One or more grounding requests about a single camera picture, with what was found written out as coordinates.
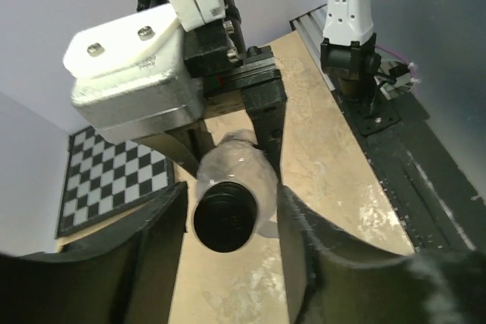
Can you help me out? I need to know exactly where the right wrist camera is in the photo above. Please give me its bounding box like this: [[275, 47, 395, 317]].
[[63, 0, 226, 143]]

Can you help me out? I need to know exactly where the clear Pepsi bottle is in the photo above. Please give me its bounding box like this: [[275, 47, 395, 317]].
[[192, 129, 279, 238]]

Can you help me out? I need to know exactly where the black white chessboard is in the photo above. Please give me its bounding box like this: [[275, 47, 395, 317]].
[[56, 127, 175, 238]]

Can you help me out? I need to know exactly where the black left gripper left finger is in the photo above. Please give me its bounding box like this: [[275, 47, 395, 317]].
[[1, 182, 188, 323]]

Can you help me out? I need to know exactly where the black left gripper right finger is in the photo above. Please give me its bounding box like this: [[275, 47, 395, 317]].
[[277, 185, 485, 323]]

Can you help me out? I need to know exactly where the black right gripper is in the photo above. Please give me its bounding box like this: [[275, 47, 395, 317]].
[[140, 20, 287, 181]]

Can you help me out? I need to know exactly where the black bottle cap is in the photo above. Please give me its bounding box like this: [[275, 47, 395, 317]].
[[193, 181, 258, 253]]

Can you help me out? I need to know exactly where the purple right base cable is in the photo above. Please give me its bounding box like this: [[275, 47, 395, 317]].
[[375, 45, 423, 93]]

